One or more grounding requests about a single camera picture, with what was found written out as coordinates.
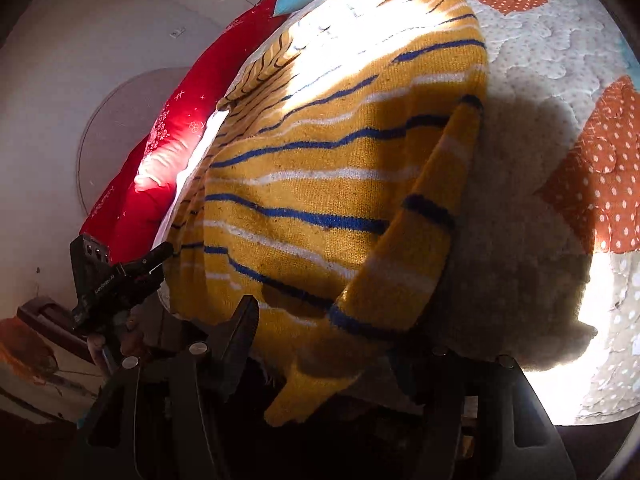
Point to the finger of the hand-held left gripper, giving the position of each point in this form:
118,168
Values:
142,266

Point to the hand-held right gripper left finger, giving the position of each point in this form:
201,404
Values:
239,332

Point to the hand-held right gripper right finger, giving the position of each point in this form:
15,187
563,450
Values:
452,385

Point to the yellow striped knit sweater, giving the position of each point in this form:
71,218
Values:
325,170

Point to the person's left hand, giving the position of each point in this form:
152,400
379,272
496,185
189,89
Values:
131,337

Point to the dark wooden furniture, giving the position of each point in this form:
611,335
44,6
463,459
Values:
45,322

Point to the red patterned pillow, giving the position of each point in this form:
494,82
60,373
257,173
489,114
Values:
165,145

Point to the mushroom print quilted bedspread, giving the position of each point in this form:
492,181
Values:
565,110

